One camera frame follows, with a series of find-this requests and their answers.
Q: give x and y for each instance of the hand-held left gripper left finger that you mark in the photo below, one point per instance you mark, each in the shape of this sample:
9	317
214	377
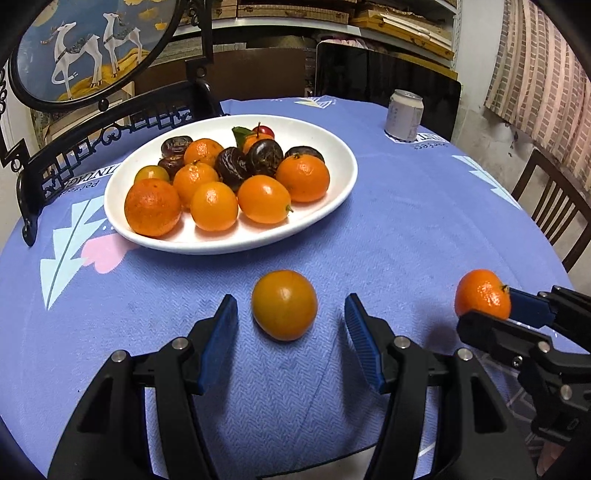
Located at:
219	341

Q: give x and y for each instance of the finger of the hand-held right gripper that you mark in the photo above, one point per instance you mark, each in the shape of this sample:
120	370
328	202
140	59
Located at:
498	337
531	307

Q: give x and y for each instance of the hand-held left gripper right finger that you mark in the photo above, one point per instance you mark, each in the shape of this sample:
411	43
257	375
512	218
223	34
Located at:
364	346

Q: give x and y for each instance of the yellow-orange round fruit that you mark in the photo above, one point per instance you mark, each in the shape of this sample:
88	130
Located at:
152	174
284	304

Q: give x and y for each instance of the white oval plate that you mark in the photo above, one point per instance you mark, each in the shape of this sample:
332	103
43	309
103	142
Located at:
258	240

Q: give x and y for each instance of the smooth orange fruit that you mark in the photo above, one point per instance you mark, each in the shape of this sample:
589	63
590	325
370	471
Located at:
214	206
264	199

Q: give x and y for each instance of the large rough orange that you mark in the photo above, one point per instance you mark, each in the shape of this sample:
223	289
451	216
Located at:
152	207

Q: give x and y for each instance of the dark brown wrinkled fruit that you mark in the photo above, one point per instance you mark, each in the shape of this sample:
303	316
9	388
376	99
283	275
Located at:
232	168
264	157
175	145
304	151
171	165

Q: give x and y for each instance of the red cherry tomato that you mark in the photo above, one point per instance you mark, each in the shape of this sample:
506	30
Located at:
264	130

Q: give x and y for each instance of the wooden chair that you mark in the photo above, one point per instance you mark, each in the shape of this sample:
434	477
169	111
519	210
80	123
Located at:
554	203

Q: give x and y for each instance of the mandarin orange with leaf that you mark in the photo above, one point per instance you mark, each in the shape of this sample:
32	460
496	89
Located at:
249	138

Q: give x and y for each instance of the pale drink can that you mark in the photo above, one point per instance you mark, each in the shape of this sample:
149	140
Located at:
404	117

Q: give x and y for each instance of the brick pattern curtain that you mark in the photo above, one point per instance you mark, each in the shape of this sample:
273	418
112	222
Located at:
540	78

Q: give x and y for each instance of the brown cardboard box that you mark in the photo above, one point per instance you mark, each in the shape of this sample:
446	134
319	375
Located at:
258	74

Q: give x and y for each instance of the shelf with wooden boards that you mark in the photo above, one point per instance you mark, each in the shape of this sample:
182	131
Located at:
392	23

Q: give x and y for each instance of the black framed round deer screen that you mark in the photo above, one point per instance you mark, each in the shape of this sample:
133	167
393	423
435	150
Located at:
83	50

